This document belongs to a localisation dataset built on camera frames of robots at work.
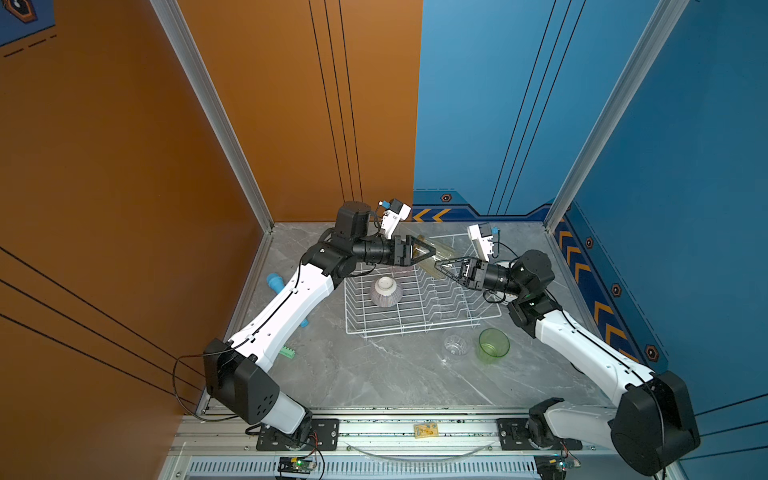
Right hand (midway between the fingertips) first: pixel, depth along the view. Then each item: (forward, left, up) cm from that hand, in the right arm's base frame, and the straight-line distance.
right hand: (435, 272), depth 65 cm
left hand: (+5, +1, +1) cm, 5 cm away
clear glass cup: (-3, -9, -33) cm, 34 cm away
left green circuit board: (-32, +34, -34) cm, 57 cm away
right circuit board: (-32, -28, -36) cm, 56 cm away
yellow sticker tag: (-25, +2, -33) cm, 41 cm away
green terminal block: (-5, +41, -32) cm, 52 cm away
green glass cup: (-3, -19, -32) cm, 38 cm away
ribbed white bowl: (+12, +12, -27) cm, 32 cm away
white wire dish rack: (+10, -2, -27) cm, 29 cm away
